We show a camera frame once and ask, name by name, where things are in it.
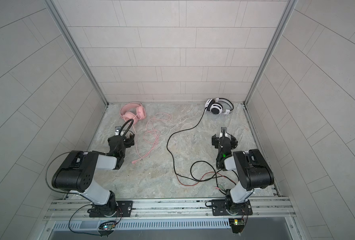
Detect white slotted cable duct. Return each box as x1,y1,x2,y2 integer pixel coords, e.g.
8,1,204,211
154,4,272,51
53,218,230,232

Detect right controller circuit board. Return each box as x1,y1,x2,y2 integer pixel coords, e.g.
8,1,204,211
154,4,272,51
228,218,246,234

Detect controller circuit board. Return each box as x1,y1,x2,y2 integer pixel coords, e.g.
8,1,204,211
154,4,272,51
98,221,117,231
228,218,246,234

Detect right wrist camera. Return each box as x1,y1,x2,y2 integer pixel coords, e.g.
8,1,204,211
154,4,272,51
220,127,226,136

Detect left controller circuit board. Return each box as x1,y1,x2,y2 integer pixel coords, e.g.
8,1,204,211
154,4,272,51
98,221,117,231

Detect black headphone cable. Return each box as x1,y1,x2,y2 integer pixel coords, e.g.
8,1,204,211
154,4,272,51
166,107,236,196

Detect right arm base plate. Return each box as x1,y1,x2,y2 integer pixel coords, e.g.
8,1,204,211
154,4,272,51
209,199,253,216

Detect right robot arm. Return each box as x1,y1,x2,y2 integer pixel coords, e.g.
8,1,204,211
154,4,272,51
211,132,274,215

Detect white black headphones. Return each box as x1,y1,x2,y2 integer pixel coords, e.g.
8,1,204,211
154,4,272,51
204,98,234,115

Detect pink headphones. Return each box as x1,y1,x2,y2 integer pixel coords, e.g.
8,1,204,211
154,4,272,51
119,102,147,125

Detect pink headphone cable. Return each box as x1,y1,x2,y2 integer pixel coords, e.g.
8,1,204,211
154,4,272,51
131,112,172,165

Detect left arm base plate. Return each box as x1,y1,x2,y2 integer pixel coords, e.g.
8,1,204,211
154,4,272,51
87,201,133,218

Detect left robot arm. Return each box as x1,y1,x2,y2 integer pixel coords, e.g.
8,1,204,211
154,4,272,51
52,133,135,218

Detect aluminium mounting rail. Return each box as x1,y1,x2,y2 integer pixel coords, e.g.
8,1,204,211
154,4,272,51
44,197,296,221

